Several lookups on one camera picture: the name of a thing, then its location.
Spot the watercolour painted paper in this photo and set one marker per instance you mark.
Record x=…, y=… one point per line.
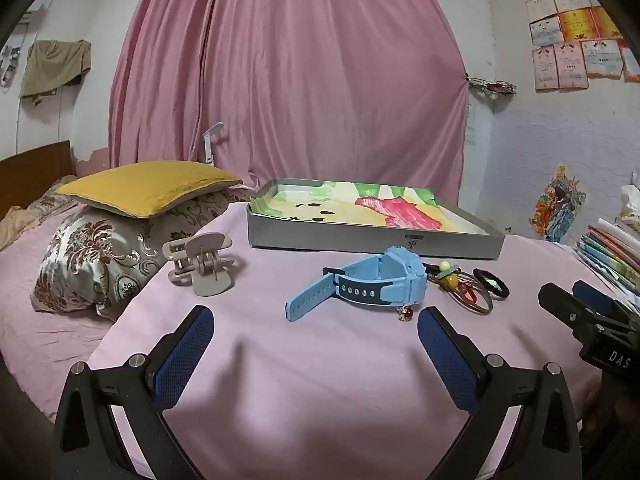
x=400, y=210

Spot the floral patterned pillow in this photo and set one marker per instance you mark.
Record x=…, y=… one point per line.
x=90, y=255

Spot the small red gold charm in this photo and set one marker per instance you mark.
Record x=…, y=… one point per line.
x=405, y=314

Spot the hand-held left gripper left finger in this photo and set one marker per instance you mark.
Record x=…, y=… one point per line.
x=182, y=355

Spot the group of wall certificates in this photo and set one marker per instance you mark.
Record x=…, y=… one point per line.
x=575, y=35

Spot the beige blanket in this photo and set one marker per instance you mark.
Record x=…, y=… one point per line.
x=20, y=225

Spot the blue wrist watch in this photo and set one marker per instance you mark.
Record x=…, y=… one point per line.
x=395, y=280

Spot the small white wall note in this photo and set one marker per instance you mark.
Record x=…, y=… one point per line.
x=470, y=127

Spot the yellow pillow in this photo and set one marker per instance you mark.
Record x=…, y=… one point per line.
x=145, y=187

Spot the pink bed sheet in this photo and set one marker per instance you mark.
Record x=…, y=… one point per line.
x=45, y=340

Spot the beige hair claw clip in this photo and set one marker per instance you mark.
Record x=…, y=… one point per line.
x=210, y=280

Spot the colourful wall sticker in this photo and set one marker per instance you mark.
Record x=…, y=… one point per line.
x=557, y=205

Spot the stack of books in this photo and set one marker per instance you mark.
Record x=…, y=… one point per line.
x=610, y=252

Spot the white wall bracket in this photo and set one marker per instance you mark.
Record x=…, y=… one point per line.
x=209, y=142

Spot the pink table cloth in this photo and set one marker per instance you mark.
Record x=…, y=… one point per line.
x=300, y=385

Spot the pink curtain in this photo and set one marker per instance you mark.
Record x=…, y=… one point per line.
x=300, y=60

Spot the grey metal tray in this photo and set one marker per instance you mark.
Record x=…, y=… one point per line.
x=350, y=241

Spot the person's right hand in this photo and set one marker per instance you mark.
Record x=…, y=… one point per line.
x=594, y=405

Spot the wooden headboard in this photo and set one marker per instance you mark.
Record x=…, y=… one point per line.
x=35, y=170

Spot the thin brown bangle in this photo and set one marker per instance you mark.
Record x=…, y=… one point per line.
x=487, y=307

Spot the white plastic bag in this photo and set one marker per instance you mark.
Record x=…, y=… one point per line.
x=631, y=205

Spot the olive hanging cloth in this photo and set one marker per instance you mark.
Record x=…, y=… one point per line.
x=55, y=65

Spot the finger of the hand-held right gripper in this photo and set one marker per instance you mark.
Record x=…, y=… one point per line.
x=597, y=297
x=562, y=302

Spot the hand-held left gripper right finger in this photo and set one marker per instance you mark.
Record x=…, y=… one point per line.
x=445, y=355

